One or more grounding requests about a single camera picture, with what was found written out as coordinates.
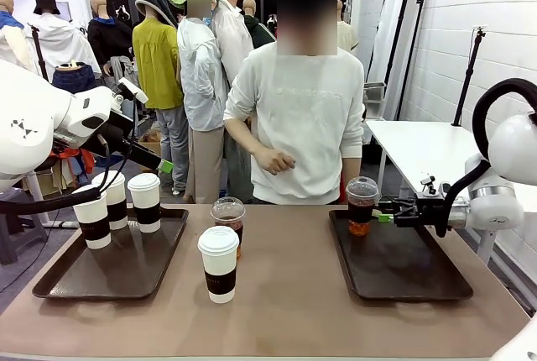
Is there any mannequin in dark hoodie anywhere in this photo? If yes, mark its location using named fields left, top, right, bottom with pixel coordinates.
left=242, top=0, right=277, bottom=50

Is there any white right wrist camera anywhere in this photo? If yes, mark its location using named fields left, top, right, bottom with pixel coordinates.
left=420, top=175, right=452, bottom=196

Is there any person in white sweater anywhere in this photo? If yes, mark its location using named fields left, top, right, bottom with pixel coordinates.
left=224, top=0, right=366, bottom=206

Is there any mannequin with blue scarf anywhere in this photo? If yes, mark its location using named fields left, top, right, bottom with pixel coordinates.
left=0, top=0, right=35, bottom=72

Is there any black leaning pole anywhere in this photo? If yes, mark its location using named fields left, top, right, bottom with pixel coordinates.
left=383, top=0, right=420, bottom=85
left=398, top=0, right=432, bottom=121

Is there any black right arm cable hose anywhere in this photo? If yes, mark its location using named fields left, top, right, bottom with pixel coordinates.
left=435, top=78, right=537, bottom=238

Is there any white paper coffee cup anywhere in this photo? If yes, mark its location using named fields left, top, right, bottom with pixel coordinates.
left=71, top=184, right=112, bottom=251
left=91, top=170, right=129, bottom=231
left=197, top=225, right=241, bottom=305
left=127, top=172, right=162, bottom=234

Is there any mannequin with black hat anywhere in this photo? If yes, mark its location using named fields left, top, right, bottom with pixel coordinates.
left=24, top=0, right=102, bottom=94

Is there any large white table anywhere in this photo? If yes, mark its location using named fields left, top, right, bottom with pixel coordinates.
left=365, top=119, right=537, bottom=265

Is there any brown plastic serving tray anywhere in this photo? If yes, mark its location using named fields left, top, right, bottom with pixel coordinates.
left=328, top=208, right=475, bottom=301
left=32, top=205, right=190, bottom=300

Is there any person's right hand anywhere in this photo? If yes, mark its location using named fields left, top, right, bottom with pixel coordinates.
left=253, top=145, right=297, bottom=176

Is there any mannequin in yellow shirt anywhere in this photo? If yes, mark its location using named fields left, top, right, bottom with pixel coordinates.
left=132, top=0, right=190, bottom=195

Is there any person's right forearm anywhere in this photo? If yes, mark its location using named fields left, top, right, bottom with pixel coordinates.
left=223, top=118, right=274, bottom=169

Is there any orange cloth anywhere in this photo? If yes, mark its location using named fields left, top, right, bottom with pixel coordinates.
left=52, top=146, right=96, bottom=174

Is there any person's left forearm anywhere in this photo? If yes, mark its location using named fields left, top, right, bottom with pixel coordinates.
left=341, top=157, right=364, bottom=202

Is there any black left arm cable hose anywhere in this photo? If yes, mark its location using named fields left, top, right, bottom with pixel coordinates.
left=0, top=98, right=139, bottom=216

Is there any black tripod stand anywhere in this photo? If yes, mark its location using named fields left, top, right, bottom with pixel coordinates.
left=451, top=26, right=487, bottom=128
left=28, top=24, right=50, bottom=83

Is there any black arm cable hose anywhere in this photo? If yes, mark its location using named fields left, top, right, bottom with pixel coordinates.
left=0, top=98, right=139, bottom=216
left=435, top=78, right=537, bottom=238

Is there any mannequin in black jacket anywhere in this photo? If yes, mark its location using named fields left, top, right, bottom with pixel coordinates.
left=86, top=0, right=140, bottom=89

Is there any clear plastic iced coffee cup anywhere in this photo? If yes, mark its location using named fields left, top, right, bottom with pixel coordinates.
left=345, top=176, right=380, bottom=237
left=210, top=196, right=247, bottom=259

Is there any grey plastic stool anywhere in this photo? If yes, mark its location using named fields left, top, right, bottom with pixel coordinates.
left=0, top=209, right=50, bottom=265

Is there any white table with leg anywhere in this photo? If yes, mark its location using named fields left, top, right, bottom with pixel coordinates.
left=20, top=170, right=71, bottom=228

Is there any tall mannequin white shirt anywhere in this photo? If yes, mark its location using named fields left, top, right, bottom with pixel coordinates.
left=211, top=0, right=256, bottom=203

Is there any brown cardboard box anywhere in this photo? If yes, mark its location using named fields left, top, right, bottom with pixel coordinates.
left=138, top=128, right=163, bottom=157

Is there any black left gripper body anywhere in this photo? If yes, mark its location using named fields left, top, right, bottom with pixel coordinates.
left=86, top=111, right=142, bottom=160

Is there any metal wire basket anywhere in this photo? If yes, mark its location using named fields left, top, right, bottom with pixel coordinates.
left=363, top=81, right=387, bottom=121

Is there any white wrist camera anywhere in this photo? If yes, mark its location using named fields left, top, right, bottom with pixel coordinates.
left=118, top=77, right=149, bottom=105
left=420, top=175, right=452, bottom=196

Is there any mannequin in cream shirt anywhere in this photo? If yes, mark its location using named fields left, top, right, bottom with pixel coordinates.
left=335, top=0, right=360, bottom=56

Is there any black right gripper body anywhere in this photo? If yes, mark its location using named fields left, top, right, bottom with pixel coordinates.
left=394, top=197, right=448, bottom=228

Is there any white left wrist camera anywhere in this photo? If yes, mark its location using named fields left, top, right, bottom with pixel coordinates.
left=118, top=77, right=149, bottom=105

